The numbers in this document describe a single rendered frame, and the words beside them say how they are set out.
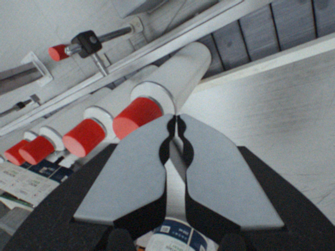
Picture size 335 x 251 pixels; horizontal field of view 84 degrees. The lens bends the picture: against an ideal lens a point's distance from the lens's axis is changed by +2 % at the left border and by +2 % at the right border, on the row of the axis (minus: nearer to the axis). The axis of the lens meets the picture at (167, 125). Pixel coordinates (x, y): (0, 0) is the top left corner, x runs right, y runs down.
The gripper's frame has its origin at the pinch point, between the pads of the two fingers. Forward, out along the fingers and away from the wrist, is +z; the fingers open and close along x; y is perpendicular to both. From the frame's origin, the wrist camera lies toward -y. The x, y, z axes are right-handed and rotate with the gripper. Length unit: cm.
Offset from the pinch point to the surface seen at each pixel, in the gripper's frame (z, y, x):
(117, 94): 12.3, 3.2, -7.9
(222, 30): 19.2, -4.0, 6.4
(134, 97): 5.7, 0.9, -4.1
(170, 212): 30, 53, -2
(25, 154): 10.0, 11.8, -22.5
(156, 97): 4.9, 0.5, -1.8
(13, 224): 101, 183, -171
